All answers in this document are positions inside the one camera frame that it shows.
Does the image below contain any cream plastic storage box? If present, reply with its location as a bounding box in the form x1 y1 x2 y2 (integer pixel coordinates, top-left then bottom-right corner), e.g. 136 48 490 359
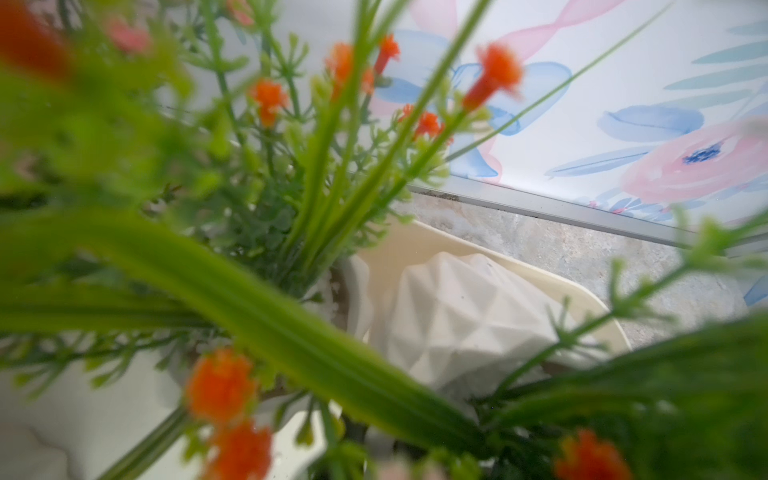
0 218 634 480

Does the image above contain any small potted gypsophila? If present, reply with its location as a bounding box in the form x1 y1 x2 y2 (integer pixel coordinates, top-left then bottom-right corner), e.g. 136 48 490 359
1 211 767 479

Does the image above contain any pink flowered potted gypsophila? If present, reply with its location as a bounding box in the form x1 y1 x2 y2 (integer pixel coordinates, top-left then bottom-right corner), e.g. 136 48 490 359
1 1 202 211

